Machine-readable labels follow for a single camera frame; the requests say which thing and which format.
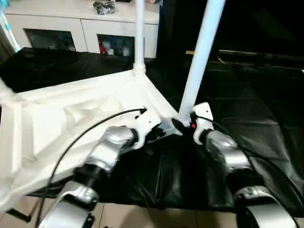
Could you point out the white plastic table leg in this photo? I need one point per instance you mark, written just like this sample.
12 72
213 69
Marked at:
202 59
139 35
4 90

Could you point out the white plastic table top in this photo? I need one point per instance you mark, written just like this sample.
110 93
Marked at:
59 118

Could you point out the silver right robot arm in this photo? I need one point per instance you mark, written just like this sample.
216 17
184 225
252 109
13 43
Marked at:
225 147

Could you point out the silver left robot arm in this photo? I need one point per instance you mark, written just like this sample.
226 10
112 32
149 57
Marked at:
107 147

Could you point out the black plastic mat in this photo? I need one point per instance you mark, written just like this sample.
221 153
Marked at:
166 178

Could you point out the small tan tag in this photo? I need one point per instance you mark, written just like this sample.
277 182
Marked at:
190 52

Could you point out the red bottle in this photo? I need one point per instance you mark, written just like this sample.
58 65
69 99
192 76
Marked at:
102 47

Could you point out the white cabinet with glass doors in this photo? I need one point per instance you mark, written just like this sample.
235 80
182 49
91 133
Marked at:
71 26

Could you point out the black bundle on cabinet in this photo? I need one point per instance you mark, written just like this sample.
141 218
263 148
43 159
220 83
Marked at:
104 6

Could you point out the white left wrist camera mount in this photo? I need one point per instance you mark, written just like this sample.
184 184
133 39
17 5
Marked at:
147 123

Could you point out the black folding table frame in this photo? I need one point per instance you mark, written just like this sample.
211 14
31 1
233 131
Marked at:
19 212

